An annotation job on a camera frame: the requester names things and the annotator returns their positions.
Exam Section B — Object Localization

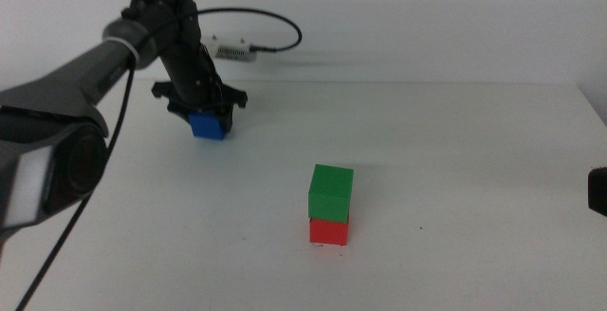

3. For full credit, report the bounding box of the blue cube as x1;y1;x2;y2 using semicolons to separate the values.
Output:
188;111;228;141

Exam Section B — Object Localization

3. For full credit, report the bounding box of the green cube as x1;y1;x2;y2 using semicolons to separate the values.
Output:
307;163;355;225

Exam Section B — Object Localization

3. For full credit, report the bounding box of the red cube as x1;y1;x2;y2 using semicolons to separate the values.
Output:
308;215;351;247

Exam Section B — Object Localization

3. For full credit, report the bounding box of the white power adapter with cable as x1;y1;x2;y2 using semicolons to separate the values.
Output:
201;34;260;64

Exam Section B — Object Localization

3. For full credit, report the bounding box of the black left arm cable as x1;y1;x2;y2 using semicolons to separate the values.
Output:
13;0;304;311

